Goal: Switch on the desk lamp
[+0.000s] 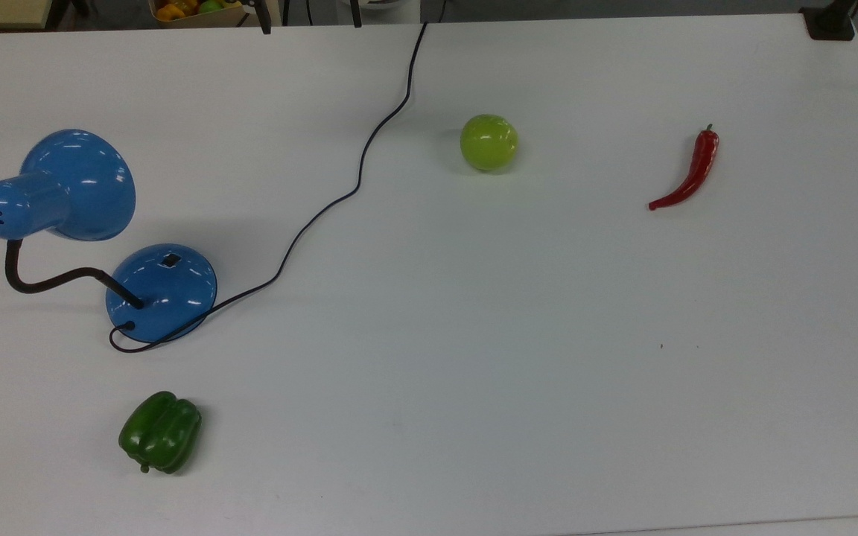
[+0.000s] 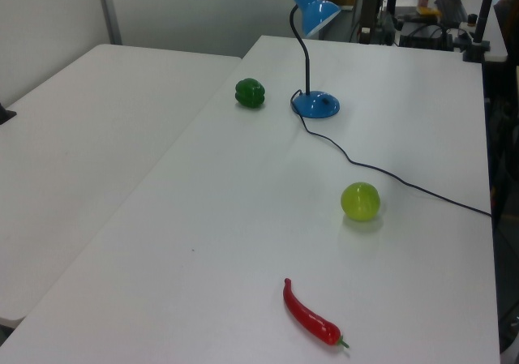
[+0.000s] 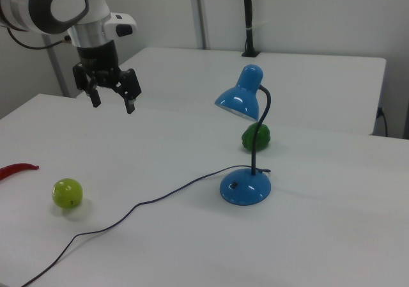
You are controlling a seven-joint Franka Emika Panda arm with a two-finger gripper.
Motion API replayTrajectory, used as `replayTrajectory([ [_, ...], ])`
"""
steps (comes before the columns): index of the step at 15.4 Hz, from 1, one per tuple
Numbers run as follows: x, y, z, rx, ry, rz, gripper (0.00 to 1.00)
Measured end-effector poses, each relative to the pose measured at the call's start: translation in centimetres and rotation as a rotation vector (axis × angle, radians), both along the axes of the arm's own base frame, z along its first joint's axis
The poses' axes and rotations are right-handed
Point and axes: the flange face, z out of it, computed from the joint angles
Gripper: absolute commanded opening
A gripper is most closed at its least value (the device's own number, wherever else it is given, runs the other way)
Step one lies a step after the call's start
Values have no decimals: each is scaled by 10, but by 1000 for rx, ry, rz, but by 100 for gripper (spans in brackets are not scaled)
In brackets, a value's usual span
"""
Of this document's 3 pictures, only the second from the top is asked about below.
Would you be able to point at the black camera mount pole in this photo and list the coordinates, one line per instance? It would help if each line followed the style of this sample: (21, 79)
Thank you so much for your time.
(482, 19)

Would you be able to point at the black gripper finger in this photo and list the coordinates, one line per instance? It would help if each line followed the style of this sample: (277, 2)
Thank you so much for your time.
(367, 35)
(388, 35)

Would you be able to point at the red emergency stop button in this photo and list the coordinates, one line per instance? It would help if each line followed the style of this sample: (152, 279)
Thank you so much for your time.
(473, 19)

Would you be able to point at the yellow flat object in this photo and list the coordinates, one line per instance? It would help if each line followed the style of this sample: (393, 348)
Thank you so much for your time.
(429, 11)

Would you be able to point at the green bell pepper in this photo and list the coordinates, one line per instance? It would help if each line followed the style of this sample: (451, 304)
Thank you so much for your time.
(250, 93)

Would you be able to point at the brown chair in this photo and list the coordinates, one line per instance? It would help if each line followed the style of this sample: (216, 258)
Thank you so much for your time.
(509, 23)

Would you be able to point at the red chili pepper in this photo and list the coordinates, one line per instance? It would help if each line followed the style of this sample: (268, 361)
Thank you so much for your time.
(308, 319)

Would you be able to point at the black keyboard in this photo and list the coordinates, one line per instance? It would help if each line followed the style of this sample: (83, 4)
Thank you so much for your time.
(451, 7)

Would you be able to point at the blue desk lamp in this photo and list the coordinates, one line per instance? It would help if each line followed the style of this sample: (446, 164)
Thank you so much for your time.
(314, 9)

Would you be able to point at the black control box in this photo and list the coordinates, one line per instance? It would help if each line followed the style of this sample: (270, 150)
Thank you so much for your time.
(425, 37)

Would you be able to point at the lime green apple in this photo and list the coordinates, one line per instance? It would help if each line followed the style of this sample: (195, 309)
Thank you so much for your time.
(360, 202)

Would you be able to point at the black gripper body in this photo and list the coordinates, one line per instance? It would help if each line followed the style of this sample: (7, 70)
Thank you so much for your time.
(375, 7)

